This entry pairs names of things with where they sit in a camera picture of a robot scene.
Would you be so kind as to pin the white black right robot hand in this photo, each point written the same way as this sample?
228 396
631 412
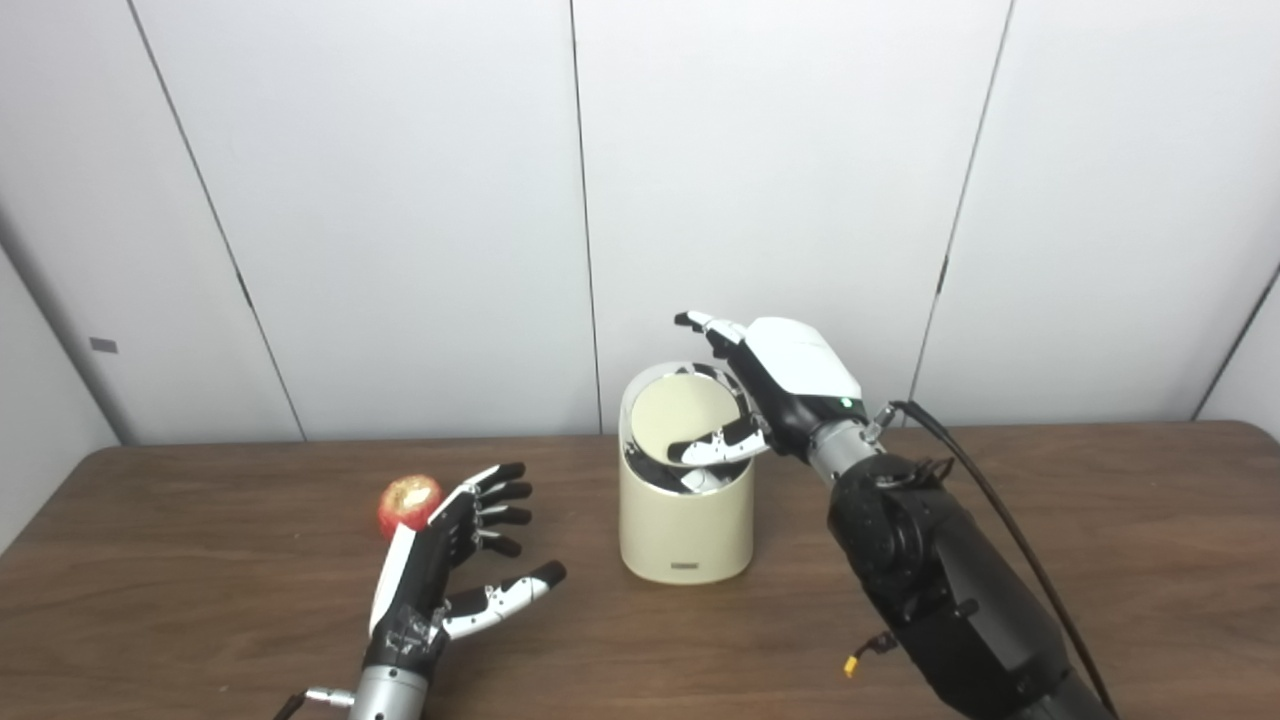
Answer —
800 375

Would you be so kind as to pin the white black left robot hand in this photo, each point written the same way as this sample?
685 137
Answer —
410 580

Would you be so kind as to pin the red apple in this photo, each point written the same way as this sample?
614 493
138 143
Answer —
405 505

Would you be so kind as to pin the cream round bin lid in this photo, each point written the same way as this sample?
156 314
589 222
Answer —
680 415

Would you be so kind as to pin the cream-colored round bin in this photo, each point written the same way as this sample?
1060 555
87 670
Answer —
686 530

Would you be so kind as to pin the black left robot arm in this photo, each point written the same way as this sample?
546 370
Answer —
388 695

